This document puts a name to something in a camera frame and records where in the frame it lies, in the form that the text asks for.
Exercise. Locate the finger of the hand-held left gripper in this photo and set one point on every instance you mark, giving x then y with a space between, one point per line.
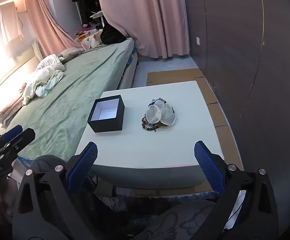
26 135
11 131

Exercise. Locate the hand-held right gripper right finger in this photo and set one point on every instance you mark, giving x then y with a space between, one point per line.
208 167

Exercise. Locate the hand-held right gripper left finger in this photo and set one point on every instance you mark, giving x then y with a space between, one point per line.
82 166

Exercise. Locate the black gift box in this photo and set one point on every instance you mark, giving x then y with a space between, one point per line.
110 125

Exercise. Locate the white mesh pouch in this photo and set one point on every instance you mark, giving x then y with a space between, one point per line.
163 104
168 118

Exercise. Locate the white seashells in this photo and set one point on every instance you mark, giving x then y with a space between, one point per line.
153 114

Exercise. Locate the folded pink blanket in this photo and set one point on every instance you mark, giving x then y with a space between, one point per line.
9 107

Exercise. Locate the pale green cloth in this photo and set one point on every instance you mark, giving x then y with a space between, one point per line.
48 85

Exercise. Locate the person's printed pants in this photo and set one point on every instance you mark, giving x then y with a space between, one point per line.
175 220

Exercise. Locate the white crumpled duvet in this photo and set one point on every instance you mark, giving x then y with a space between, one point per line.
44 73

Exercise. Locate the beige pillow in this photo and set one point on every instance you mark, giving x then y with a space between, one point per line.
68 52

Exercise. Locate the flattened cardboard sheet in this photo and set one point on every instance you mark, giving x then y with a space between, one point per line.
175 76

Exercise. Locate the white hanging towel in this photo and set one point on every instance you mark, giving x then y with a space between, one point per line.
9 22

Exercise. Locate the narrow pink curtain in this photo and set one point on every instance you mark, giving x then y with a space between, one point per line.
47 25

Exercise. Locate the printed cream pillow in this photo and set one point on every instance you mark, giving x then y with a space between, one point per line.
91 41

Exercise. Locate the dark brown wardrobe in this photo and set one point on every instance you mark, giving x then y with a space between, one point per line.
235 42

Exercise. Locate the black bag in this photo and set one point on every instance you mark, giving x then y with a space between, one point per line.
112 36

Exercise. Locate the dark hanging clothes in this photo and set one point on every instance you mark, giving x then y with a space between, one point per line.
85 0

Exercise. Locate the wide pink curtain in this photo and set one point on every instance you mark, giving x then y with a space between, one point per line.
147 17

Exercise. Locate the white wall socket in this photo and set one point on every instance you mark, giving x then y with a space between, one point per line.
198 41

